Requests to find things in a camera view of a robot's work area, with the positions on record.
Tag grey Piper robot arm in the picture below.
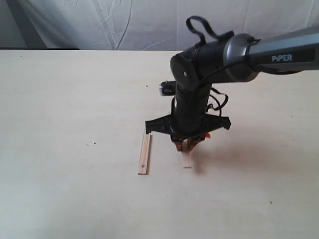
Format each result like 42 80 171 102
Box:
145 26 319 150

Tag wood strip with magnets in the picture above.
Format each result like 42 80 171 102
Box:
138 133 153 176

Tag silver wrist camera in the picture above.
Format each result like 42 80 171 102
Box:
159 81 176 96

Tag plain wood strip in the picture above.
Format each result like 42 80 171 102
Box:
182 150 192 168

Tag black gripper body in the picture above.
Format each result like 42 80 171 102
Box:
145 95 231 138

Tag black cable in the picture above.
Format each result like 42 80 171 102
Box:
185 16 235 118

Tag white backdrop cloth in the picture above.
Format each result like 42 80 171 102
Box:
0 0 319 51

